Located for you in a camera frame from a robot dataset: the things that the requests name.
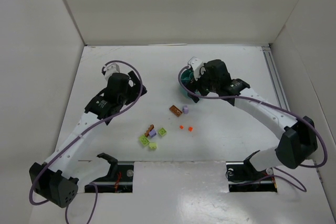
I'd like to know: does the brown flat lego plate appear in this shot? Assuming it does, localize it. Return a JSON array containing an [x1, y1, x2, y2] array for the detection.
[[169, 105, 183, 117]]

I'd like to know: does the teal divided round container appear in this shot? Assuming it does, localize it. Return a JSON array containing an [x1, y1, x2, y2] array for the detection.
[[179, 67, 198, 100]]

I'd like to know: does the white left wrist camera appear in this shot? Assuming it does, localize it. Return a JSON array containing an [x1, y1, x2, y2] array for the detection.
[[102, 63, 120, 81]]

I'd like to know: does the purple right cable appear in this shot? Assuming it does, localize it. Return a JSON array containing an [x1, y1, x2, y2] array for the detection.
[[178, 64, 328, 193]]

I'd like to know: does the aluminium rail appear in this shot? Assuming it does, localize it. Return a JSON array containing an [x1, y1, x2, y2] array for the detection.
[[262, 46, 290, 110]]

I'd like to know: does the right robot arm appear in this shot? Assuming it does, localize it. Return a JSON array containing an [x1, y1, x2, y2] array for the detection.
[[183, 57, 318, 174]]

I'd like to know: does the lilac round lego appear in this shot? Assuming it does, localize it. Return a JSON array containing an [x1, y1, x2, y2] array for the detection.
[[182, 105, 189, 114]]

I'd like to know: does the pale yellow lego brick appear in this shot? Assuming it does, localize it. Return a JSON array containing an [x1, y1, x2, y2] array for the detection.
[[149, 142, 157, 150]]

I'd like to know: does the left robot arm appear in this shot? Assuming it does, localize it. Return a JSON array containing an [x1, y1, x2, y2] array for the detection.
[[29, 70, 146, 208]]

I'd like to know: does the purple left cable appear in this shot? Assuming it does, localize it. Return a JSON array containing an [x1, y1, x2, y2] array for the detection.
[[28, 60, 144, 224]]

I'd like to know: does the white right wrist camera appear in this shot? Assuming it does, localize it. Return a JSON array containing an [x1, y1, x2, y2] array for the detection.
[[187, 57, 205, 81]]

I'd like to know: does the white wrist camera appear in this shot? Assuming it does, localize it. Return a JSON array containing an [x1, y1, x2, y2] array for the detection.
[[102, 63, 120, 81], [187, 57, 205, 81]]

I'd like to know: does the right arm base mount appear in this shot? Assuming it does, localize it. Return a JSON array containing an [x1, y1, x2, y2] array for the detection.
[[225, 151, 277, 193]]

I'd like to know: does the lime green lego brick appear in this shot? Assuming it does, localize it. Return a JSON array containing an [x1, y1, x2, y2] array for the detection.
[[139, 135, 150, 146]]

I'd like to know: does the purple cable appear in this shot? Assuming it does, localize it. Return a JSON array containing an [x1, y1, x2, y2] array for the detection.
[[28, 60, 144, 224], [178, 64, 328, 193]]

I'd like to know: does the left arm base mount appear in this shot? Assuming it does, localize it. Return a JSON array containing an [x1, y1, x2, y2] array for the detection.
[[85, 153, 134, 194]]

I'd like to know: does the lilac square lego brick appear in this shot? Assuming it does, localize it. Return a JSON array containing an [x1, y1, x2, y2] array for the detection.
[[148, 129, 157, 138]]

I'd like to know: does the dark brown lego piece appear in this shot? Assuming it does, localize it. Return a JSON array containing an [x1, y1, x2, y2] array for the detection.
[[144, 124, 154, 137]]

